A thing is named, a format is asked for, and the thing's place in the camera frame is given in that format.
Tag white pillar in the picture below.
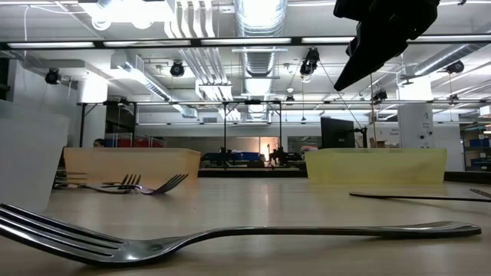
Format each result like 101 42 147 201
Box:
397 78 435 150

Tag black monitor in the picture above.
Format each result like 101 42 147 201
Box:
320 117 356 150

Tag blue workbench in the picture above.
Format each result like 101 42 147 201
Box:
201 147 304 169

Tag distant silver fork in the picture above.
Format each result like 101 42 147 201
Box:
76 172 189 196

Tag storage shelf with boxes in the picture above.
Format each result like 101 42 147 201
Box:
460 122 491 172

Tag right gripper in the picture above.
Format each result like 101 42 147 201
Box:
332 0 442 92

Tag black metal fork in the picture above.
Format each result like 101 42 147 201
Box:
0 202 483 268
348 191 491 203

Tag thin black rig frame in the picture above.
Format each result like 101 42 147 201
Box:
76 98 491 169

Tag black aluminium table frame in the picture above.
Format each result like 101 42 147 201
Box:
0 34 491 183

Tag orange translucent plastic bin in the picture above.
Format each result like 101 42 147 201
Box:
63 147 202 189

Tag red and blue crates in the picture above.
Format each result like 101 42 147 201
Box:
103 133 166 149

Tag yellow translucent plastic bin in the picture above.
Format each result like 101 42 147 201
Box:
305 148 448 185

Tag white ceiling pipes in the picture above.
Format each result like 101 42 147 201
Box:
164 0 235 101

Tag white rectangular air duct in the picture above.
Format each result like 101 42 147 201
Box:
110 53 199 119

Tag clear plastic bin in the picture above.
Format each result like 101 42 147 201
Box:
0 100 70 214

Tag silver ventilation duct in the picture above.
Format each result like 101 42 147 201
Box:
232 0 288 120
412 42 491 77

